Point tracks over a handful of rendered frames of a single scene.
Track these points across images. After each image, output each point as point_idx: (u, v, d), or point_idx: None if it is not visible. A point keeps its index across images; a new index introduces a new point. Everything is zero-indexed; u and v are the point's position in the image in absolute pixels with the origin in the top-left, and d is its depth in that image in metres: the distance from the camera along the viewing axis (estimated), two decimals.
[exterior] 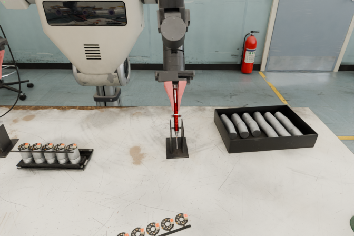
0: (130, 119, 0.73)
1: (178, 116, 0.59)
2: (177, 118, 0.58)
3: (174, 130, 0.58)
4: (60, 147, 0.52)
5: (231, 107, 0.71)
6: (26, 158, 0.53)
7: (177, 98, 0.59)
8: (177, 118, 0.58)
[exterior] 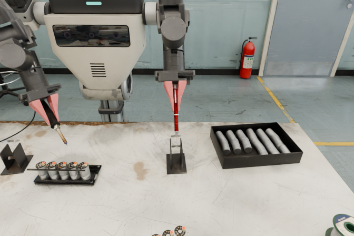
0: (134, 135, 0.80)
1: (178, 116, 0.58)
2: (177, 118, 0.58)
3: (174, 130, 0.58)
4: (73, 166, 0.58)
5: (226, 125, 0.78)
6: (42, 175, 0.60)
7: (177, 98, 0.59)
8: (177, 118, 0.58)
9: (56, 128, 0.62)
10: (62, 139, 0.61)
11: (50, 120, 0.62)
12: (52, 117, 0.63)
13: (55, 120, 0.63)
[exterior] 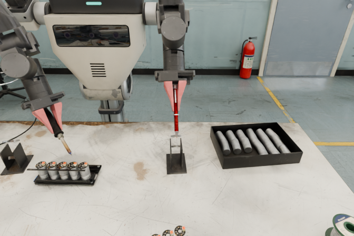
0: (134, 135, 0.80)
1: (178, 116, 0.58)
2: (177, 118, 0.58)
3: (174, 130, 0.58)
4: (73, 166, 0.59)
5: (226, 125, 0.78)
6: (42, 175, 0.60)
7: (177, 98, 0.59)
8: (177, 118, 0.58)
9: (59, 137, 0.61)
10: (67, 148, 0.60)
11: (53, 129, 0.61)
12: (56, 125, 0.62)
13: (58, 129, 0.62)
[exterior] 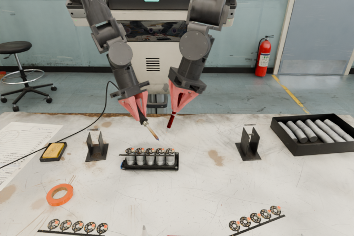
0: (197, 126, 0.84)
1: (173, 116, 0.59)
2: (171, 117, 0.59)
3: (167, 126, 0.61)
4: (161, 151, 0.62)
5: (286, 116, 0.82)
6: (131, 161, 0.63)
7: (179, 100, 0.57)
8: (171, 117, 0.59)
9: (146, 124, 0.64)
10: (154, 135, 0.63)
11: (139, 117, 0.64)
12: (140, 113, 0.65)
13: (144, 116, 0.65)
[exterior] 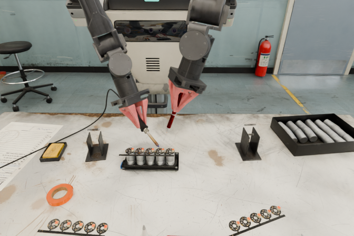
0: (197, 126, 0.84)
1: (173, 116, 0.59)
2: (171, 117, 0.59)
3: (167, 126, 0.61)
4: (161, 151, 0.62)
5: (286, 116, 0.82)
6: (131, 161, 0.63)
7: (179, 100, 0.57)
8: (171, 117, 0.59)
9: (146, 131, 0.65)
10: (154, 141, 0.64)
11: (140, 124, 0.66)
12: (141, 120, 0.67)
13: (144, 124, 0.66)
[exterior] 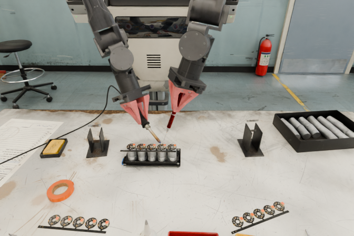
0: (198, 123, 0.83)
1: (173, 116, 0.59)
2: (171, 117, 0.59)
3: (167, 126, 0.61)
4: (163, 147, 0.61)
5: (289, 112, 0.81)
6: (132, 157, 0.62)
7: (179, 100, 0.57)
8: (171, 117, 0.59)
9: (148, 128, 0.64)
10: (156, 138, 0.63)
11: (141, 120, 0.65)
12: (142, 117, 0.66)
13: (145, 119, 0.65)
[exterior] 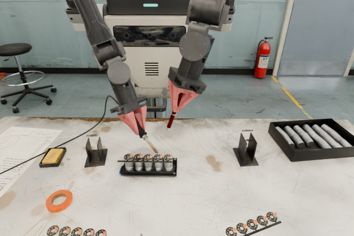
0: (195, 130, 0.84)
1: (173, 116, 0.59)
2: (171, 117, 0.59)
3: (167, 125, 0.61)
4: (159, 158, 0.63)
5: (284, 121, 0.82)
6: (129, 167, 0.64)
7: (179, 100, 0.57)
8: (171, 117, 0.59)
9: (145, 138, 0.66)
10: (153, 148, 0.65)
11: (139, 131, 0.66)
12: (139, 127, 0.67)
13: (143, 130, 0.67)
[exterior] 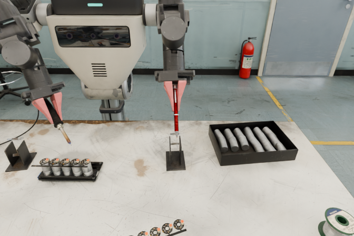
0: (134, 134, 0.82)
1: (178, 116, 0.58)
2: (177, 118, 0.58)
3: (174, 130, 0.58)
4: (76, 163, 0.61)
5: (224, 123, 0.80)
6: (46, 171, 0.62)
7: (177, 98, 0.59)
8: (177, 118, 0.58)
9: (59, 127, 0.61)
10: (66, 138, 0.60)
11: (53, 119, 0.61)
12: (55, 116, 0.62)
13: (58, 119, 0.62)
